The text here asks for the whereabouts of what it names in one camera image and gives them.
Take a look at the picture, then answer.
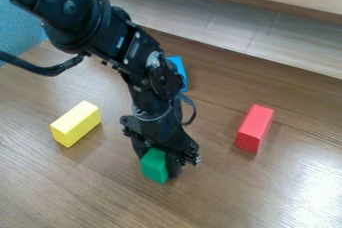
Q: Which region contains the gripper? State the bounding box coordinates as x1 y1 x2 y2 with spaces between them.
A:
118 103 204 182

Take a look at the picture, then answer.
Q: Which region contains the green block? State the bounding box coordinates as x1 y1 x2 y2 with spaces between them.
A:
138 147 171 186

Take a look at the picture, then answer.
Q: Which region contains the yellow block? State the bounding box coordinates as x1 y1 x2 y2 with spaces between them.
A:
49 100 103 149

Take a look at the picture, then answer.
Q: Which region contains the blue block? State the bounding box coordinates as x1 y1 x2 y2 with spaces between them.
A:
164 55 190 94

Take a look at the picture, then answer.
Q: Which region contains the red block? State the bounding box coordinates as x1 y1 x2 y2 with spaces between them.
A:
233 103 276 155

